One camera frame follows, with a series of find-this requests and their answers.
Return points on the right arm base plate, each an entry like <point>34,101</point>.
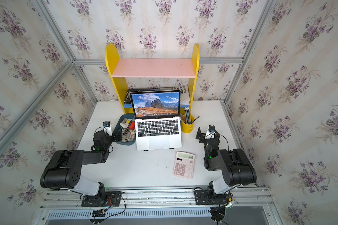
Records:
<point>211,197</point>

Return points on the teal bin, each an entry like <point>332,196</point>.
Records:
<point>118,128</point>

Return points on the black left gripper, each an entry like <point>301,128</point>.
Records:
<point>115,137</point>

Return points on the silver laptop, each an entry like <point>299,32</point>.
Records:
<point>157,119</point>

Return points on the aluminium rail frame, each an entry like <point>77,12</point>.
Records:
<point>249,205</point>

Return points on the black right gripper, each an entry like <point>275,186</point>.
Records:
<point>202,136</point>

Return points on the pink calculator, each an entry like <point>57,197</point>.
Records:
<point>184,165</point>

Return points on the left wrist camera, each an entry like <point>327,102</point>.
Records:
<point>107,128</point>

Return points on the white book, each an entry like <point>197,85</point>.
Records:
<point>185,97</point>

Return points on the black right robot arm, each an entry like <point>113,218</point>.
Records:
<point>234,164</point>

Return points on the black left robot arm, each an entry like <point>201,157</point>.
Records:
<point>64,168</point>

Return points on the yellow pink blue shelf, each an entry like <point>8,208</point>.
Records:
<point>121,68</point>

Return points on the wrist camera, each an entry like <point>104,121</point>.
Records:
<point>211,132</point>
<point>107,128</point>

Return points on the yellow pencil cup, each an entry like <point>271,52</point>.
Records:
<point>186,128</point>

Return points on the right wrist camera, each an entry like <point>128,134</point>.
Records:
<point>211,132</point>

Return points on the red block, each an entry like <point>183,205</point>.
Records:
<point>132,125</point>

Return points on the black book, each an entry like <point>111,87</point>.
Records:
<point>127,99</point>

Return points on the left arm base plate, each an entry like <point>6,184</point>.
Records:
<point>111,198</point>

